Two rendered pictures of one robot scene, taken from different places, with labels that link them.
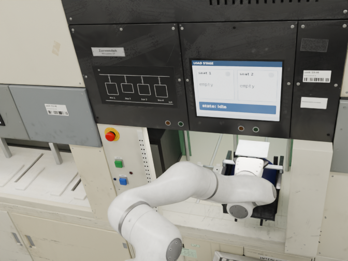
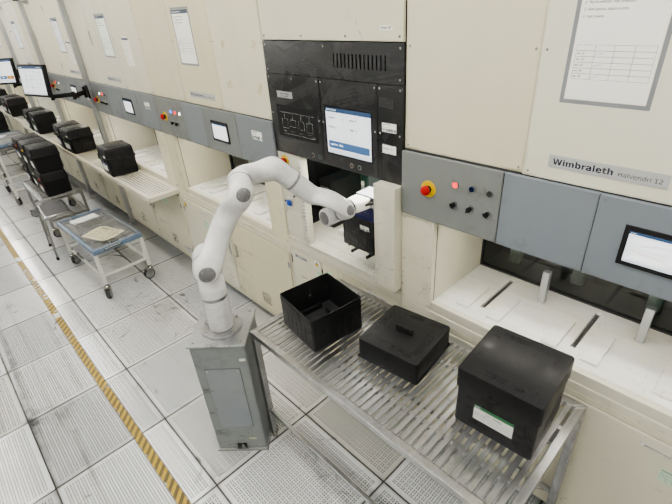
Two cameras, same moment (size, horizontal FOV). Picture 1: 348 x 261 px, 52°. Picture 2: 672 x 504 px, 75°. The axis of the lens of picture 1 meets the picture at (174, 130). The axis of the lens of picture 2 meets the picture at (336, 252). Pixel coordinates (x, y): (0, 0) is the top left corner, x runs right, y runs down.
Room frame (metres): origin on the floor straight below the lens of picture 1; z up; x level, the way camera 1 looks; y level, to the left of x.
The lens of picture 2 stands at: (-0.78, -0.99, 2.11)
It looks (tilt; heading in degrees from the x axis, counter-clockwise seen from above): 30 degrees down; 26
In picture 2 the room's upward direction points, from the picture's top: 4 degrees counter-clockwise
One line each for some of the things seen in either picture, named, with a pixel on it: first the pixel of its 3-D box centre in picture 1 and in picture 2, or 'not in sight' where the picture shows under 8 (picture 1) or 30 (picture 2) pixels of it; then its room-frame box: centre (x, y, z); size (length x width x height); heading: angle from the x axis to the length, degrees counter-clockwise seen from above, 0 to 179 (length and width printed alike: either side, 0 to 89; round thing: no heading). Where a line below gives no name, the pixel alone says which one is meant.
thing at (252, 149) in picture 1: (251, 179); (371, 221); (1.10, -0.29, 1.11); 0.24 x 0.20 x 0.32; 67
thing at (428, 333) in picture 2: not in sight; (404, 338); (0.62, -0.61, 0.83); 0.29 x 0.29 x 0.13; 75
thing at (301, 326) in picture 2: not in sight; (321, 310); (0.66, -0.19, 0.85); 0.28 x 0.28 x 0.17; 60
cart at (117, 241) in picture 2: not in sight; (107, 247); (1.55, 2.49, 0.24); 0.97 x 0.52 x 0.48; 70
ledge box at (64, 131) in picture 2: not in sight; (77, 138); (2.49, 3.70, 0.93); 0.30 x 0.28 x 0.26; 70
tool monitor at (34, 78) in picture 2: not in sight; (56, 83); (2.08, 3.13, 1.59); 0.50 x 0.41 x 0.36; 158
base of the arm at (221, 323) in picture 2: not in sight; (218, 311); (0.48, 0.27, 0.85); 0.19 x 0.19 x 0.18
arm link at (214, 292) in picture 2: not in sight; (208, 270); (0.50, 0.29, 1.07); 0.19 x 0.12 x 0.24; 41
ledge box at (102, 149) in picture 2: not in sight; (117, 158); (2.03, 2.59, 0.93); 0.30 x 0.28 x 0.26; 65
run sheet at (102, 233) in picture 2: not in sight; (102, 232); (1.45, 2.34, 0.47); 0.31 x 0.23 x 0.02; 89
